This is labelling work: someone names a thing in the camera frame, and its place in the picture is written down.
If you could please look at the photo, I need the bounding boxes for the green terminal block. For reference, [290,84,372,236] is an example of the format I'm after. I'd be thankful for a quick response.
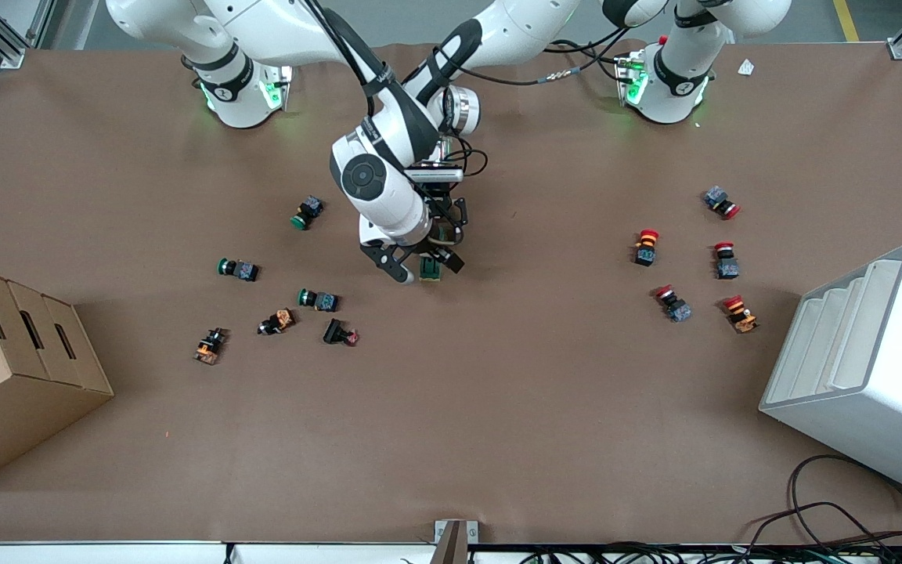
[420,223,452,283]

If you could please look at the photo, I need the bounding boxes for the green push button blue body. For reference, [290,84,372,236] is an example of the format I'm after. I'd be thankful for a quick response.
[217,257,261,283]
[290,195,324,231]
[298,287,340,313]

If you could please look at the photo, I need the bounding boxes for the brown paper table cover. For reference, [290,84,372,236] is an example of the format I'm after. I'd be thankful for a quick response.
[0,39,902,545]

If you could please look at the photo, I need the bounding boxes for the red emergency button orange body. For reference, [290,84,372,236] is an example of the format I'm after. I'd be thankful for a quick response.
[633,229,661,267]
[722,295,760,334]

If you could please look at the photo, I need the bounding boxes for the red emergency button blue body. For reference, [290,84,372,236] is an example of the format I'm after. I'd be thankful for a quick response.
[713,242,740,280]
[652,285,693,324]
[703,186,741,220]

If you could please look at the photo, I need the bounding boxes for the brown cardboard box with slots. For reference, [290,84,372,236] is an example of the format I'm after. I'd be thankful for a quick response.
[0,261,115,493]

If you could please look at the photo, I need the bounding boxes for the white stepped rack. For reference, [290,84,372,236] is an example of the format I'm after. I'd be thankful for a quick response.
[759,242,902,504]

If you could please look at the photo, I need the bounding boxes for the black selector switch orange body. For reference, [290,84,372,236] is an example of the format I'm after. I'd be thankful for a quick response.
[257,308,297,337]

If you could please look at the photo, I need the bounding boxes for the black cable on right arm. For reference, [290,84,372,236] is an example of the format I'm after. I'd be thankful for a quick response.
[306,0,420,118]

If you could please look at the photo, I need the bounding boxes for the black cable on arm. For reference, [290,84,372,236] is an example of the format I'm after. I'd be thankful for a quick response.
[435,23,655,177]
[306,0,420,118]

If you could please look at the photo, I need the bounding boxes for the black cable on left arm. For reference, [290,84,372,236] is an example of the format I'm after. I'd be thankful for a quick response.
[435,23,655,177]

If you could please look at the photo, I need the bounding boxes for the black switch with orange latch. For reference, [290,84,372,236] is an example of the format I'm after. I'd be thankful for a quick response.
[193,327,229,366]

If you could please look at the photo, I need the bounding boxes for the grey metal mount bracket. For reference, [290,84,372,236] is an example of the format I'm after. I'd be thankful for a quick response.
[435,519,479,564]

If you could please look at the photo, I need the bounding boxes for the black tangled floor cable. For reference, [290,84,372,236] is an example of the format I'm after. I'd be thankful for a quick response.
[521,540,734,564]

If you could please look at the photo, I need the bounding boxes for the black looped floor cable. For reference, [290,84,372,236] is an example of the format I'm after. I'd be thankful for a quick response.
[786,454,902,549]

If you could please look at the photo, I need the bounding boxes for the thin black floor cable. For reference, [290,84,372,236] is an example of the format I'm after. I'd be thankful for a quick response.
[747,501,902,549]

